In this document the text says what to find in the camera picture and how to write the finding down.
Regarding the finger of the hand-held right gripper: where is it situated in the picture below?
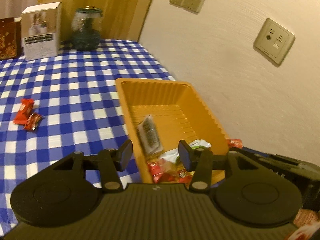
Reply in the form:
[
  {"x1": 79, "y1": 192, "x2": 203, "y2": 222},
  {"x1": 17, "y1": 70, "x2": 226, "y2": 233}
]
[{"x1": 229, "y1": 146, "x2": 302, "y2": 166}]

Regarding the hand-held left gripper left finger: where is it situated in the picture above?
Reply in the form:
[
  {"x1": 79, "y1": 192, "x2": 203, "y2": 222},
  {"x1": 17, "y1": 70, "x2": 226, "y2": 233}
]
[{"x1": 53, "y1": 139, "x2": 134, "y2": 193}]

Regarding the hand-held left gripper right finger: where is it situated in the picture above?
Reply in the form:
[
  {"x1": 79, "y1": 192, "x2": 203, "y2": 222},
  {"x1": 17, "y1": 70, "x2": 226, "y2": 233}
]
[{"x1": 178, "y1": 140, "x2": 252, "y2": 193}]

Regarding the green white snack packet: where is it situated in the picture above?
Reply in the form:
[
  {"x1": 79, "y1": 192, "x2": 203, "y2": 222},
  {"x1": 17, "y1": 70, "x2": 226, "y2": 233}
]
[{"x1": 159, "y1": 139, "x2": 212, "y2": 164}]

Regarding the clear sesame bar packet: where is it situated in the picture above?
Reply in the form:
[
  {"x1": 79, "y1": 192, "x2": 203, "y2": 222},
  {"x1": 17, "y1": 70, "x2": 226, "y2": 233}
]
[{"x1": 137, "y1": 114, "x2": 163, "y2": 156}]

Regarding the orange plastic tray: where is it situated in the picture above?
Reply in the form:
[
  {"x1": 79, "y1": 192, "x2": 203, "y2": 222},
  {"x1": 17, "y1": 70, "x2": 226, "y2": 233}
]
[{"x1": 115, "y1": 78, "x2": 231, "y2": 184}]

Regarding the person's right hand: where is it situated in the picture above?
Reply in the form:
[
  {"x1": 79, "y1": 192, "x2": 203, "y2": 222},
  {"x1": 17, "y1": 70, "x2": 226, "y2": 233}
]
[{"x1": 293, "y1": 208, "x2": 320, "y2": 230}]

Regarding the blue white checked tablecloth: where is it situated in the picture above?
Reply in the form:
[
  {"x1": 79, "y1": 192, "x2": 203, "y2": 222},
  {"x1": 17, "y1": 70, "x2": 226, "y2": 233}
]
[{"x1": 0, "y1": 39, "x2": 177, "y2": 233}]

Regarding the dark red patterned candy packet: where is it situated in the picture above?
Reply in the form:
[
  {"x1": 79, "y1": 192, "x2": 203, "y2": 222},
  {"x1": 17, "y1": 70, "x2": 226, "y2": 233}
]
[{"x1": 23, "y1": 113, "x2": 43, "y2": 131}]

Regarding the dark glass jar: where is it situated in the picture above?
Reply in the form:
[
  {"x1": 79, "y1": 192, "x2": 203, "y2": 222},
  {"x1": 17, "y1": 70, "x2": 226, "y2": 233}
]
[{"x1": 72, "y1": 5, "x2": 103, "y2": 51}]

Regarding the white cardboard box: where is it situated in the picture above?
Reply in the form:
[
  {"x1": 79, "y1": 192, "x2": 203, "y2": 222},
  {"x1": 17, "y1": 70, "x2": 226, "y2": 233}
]
[{"x1": 21, "y1": 2, "x2": 62, "y2": 61}]

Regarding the wooden board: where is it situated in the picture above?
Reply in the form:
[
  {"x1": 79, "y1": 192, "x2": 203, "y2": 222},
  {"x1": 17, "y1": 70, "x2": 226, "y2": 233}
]
[{"x1": 37, "y1": 0, "x2": 160, "y2": 42}]

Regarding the red brown gold-print box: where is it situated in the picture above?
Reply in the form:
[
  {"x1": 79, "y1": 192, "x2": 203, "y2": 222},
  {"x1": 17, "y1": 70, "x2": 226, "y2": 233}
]
[{"x1": 0, "y1": 17, "x2": 23, "y2": 61}]

